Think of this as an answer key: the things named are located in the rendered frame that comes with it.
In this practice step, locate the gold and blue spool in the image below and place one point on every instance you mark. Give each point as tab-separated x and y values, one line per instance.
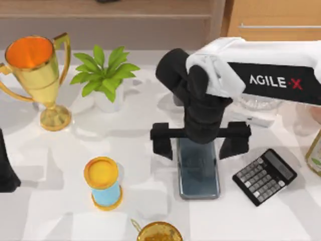
105	180

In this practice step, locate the gold cup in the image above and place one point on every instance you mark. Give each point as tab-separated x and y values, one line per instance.
160	232

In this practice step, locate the wooden cupboard door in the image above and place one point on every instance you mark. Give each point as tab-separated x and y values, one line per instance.
270	12

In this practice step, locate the black calculator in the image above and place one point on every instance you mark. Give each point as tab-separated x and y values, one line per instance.
264	175

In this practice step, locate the clear glass bowl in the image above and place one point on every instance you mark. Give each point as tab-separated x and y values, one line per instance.
258	104

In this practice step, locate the large gold trophy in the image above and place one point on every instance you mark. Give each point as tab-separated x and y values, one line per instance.
32	75

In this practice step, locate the wooden open shelf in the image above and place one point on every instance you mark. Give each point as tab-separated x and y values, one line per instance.
113	22

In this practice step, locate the green plant in white pot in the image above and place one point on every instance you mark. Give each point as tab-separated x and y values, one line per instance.
105	72

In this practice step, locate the dark smartphone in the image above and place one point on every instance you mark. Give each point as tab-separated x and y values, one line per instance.
199	173

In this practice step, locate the yellow green bottle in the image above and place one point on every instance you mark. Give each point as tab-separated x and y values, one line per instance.
314	155

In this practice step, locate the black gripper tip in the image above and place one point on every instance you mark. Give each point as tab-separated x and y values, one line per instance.
6	170

